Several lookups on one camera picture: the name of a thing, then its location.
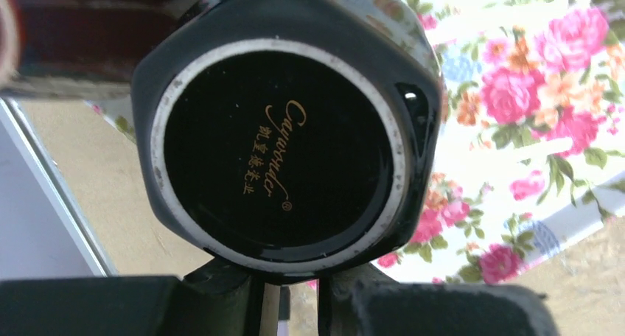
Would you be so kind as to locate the glossy black mug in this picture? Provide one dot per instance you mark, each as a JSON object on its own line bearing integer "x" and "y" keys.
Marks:
{"x": 293, "y": 138}

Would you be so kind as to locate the dark brown mug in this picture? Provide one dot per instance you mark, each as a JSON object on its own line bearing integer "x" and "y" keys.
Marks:
{"x": 79, "y": 49}

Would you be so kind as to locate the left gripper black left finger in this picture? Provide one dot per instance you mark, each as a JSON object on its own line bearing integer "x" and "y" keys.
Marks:
{"x": 216, "y": 299}

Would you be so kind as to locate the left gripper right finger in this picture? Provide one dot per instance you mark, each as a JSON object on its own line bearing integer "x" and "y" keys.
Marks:
{"x": 363, "y": 301}

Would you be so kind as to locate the floral pattern tray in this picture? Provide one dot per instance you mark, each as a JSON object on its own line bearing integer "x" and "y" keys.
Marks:
{"x": 532, "y": 138}

